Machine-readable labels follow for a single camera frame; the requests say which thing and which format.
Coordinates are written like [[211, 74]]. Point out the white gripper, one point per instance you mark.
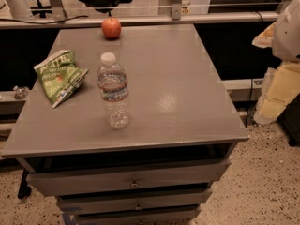
[[289, 37]]

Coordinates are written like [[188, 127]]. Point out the clear plastic water bottle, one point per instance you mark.
[[112, 81]]

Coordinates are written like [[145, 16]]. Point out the grey drawer cabinet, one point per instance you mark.
[[179, 109]]

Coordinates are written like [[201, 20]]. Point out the top grey drawer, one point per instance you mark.
[[127, 178]]

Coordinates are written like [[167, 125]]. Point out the grey drawer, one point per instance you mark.
[[140, 217], [127, 178], [135, 201]]

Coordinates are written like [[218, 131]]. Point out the red apple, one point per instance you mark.
[[111, 28]]

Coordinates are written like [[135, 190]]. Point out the bottom grey drawer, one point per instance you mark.
[[140, 217]]

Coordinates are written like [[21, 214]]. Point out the green chip bag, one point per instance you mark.
[[59, 76]]

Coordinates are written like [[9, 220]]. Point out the middle grey drawer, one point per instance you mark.
[[135, 201]]

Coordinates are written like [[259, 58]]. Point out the small crumpled clear object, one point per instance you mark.
[[20, 92]]

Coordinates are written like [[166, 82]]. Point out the black caster wheel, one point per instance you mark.
[[24, 189]]

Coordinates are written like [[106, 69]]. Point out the grey metal rail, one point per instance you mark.
[[87, 22]]

